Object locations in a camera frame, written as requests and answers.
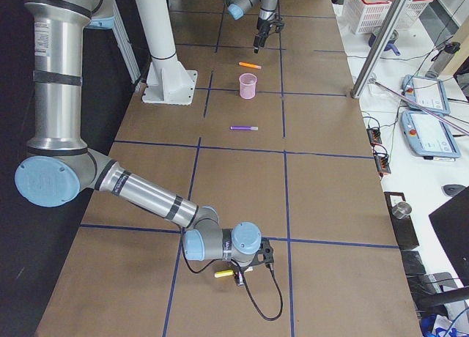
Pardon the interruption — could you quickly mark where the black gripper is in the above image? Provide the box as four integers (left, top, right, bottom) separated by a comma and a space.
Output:
230, 259, 254, 286
253, 18, 272, 53

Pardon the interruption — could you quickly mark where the yellow highlighter pen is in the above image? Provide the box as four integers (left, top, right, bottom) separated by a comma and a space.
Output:
214, 267, 253, 278

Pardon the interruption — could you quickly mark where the orange highlighter pen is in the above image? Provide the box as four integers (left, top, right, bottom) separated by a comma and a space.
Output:
238, 62, 262, 70

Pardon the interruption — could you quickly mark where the purple highlighter pen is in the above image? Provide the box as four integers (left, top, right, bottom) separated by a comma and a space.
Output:
229, 125, 259, 131

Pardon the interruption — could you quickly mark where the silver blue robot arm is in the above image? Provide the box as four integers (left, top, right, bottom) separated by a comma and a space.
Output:
15, 0, 263, 284
222, 0, 284, 53

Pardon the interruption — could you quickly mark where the pink mesh pen holder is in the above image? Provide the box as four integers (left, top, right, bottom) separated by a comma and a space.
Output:
239, 73, 257, 100

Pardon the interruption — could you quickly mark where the white plastic basket red rim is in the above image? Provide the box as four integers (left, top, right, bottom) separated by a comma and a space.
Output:
341, 0, 434, 34

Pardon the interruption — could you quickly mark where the blue saucepan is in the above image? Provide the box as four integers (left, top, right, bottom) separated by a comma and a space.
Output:
368, 25, 402, 56

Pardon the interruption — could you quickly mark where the small steel cup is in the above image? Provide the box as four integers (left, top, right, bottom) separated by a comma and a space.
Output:
391, 201, 412, 220

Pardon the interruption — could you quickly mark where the dark water bottle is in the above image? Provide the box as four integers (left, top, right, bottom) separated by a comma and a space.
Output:
425, 42, 461, 78

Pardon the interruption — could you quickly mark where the far teach pendant tablet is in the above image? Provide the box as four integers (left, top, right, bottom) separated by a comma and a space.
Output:
402, 75, 450, 115

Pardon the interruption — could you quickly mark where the teach pendant tablet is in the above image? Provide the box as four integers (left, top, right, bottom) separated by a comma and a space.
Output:
400, 111, 461, 159
402, 75, 450, 115

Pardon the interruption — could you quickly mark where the near teach pendant tablet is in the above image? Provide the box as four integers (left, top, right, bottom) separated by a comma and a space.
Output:
400, 111, 461, 159

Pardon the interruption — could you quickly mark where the black computer monitor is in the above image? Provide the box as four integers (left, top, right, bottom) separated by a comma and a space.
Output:
429, 192, 468, 286

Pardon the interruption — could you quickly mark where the black computer mouse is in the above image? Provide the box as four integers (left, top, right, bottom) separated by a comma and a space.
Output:
442, 184, 466, 197

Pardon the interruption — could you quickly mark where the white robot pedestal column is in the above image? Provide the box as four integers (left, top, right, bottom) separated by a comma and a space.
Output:
136, 0, 198, 105

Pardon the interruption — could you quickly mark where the aluminium frame post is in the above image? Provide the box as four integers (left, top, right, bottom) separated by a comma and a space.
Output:
350, 0, 409, 99

